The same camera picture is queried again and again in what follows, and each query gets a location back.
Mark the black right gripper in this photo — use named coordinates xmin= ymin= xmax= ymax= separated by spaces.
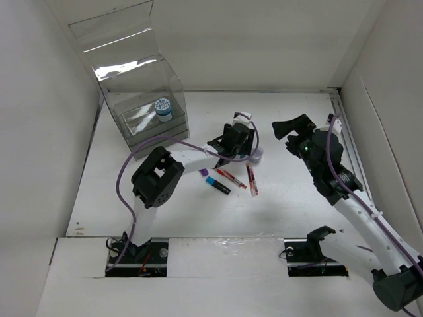
xmin=272 ymin=114 xmax=321 ymax=178

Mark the purple cap highlighter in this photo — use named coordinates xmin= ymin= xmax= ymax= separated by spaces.
xmin=199 ymin=168 xmax=209 ymax=176

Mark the blue cap highlighter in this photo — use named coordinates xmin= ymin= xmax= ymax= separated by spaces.
xmin=206 ymin=176 xmax=231 ymax=195

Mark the blue jar front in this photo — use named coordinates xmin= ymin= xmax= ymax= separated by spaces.
xmin=154 ymin=98 xmax=173 ymax=122

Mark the clear plastic organizer box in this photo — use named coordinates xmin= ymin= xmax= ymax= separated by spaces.
xmin=69 ymin=1 xmax=189 ymax=160

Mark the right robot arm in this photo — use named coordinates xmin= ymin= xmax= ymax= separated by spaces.
xmin=272 ymin=114 xmax=422 ymax=312

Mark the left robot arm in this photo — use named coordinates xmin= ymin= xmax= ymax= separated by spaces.
xmin=116 ymin=122 xmax=259 ymax=264

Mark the red gel pen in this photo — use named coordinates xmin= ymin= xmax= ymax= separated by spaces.
xmin=216 ymin=168 xmax=247 ymax=189

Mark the red pen with clip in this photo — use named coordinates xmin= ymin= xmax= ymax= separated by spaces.
xmin=246 ymin=163 xmax=257 ymax=197

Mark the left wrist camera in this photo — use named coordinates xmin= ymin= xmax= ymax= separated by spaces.
xmin=232 ymin=112 xmax=252 ymax=128

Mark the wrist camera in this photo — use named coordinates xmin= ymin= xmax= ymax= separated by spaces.
xmin=232 ymin=112 xmax=252 ymax=128
xmin=327 ymin=114 xmax=342 ymax=137

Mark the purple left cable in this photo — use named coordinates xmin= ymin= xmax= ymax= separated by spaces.
xmin=105 ymin=112 xmax=260 ymax=275

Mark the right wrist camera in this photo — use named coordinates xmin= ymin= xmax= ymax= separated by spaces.
xmin=327 ymin=114 xmax=342 ymax=137

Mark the aluminium rail right side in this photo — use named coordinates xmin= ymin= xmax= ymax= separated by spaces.
xmin=327 ymin=88 xmax=367 ymax=189

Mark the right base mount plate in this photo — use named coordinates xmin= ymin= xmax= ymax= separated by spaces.
xmin=279 ymin=238 xmax=349 ymax=277

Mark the base mount plate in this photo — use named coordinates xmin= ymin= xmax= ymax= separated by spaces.
xmin=105 ymin=238 xmax=169 ymax=278
xmin=279 ymin=238 xmax=349 ymax=277

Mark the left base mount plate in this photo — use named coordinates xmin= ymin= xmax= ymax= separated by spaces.
xmin=105 ymin=238 xmax=169 ymax=278

